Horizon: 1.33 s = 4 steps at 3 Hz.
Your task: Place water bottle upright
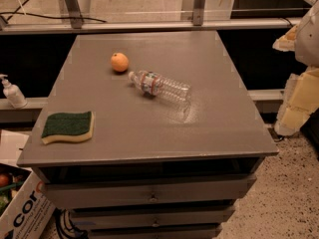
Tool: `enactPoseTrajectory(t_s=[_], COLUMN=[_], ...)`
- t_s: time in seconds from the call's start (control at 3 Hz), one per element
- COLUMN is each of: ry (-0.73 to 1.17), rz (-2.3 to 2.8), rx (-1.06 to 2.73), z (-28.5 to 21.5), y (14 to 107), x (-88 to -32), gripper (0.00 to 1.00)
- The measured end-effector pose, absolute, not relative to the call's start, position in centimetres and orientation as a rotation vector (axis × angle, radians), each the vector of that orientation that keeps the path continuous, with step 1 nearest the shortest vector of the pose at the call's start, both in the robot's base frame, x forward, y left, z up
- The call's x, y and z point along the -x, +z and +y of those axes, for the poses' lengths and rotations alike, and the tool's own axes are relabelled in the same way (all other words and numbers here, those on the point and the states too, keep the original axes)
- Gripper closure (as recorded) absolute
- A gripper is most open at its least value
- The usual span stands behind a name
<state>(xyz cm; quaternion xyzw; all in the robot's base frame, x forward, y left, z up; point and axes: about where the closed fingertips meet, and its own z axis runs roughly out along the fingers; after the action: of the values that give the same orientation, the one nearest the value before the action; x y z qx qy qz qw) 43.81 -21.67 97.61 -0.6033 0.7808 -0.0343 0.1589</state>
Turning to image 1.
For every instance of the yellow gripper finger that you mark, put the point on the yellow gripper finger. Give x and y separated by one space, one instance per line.
286 43
300 101

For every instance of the clear plastic water bottle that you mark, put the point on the clear plastic water bottle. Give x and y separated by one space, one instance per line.
157 85

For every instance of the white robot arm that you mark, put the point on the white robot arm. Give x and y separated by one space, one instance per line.
307 38

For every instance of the white pump dispenser bottle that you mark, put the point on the white pump dispenser bottle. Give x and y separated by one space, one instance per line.
13 94

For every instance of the grey drawer cabinet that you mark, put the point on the grey drawer cabinet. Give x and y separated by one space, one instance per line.
151 171

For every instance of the orange fruit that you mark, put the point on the orange fruit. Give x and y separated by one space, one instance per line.
119 62

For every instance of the green and yellow sponge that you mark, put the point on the green and yellow sponge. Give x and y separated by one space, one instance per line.
68 127

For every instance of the white cardboard box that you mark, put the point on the white cardboard box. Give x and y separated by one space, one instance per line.
24 209

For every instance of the red tomato in box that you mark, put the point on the red tomato in box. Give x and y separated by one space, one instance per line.
5 179

